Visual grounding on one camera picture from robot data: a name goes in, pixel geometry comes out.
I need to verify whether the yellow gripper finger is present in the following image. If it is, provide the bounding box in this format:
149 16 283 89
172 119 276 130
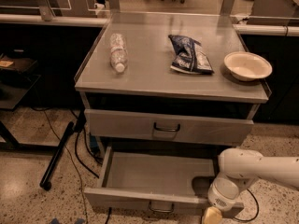
201 206 222 224

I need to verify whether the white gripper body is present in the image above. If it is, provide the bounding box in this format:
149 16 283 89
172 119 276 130
207 175 246 212

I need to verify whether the grey drawer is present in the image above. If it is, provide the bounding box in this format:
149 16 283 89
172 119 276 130
85 109 253 146
83 145 245 218

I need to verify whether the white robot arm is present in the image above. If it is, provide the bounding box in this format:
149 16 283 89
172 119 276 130
201 148 299 224

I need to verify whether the grey metal drawer cabinet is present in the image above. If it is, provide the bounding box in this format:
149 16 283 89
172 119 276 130
74 10 269 161

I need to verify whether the white bowl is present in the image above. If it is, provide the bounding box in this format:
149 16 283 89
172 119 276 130
224 51 272 82

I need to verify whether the blue chip bag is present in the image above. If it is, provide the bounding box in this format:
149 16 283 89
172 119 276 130
168 35 214 75

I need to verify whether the black stand leg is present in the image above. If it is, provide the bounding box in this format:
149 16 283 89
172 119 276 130
39 112 85 190

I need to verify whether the clear plastic water bottle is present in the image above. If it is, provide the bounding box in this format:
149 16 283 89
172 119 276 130
110 34 128 74

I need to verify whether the dark side shelf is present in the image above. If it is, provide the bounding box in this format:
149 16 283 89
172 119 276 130
0 49 39 151

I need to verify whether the black floor cable loop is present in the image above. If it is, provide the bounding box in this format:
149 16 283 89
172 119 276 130
233 189 260 222

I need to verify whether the black floor cable left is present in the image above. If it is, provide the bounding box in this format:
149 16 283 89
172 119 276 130
73 129 112 224

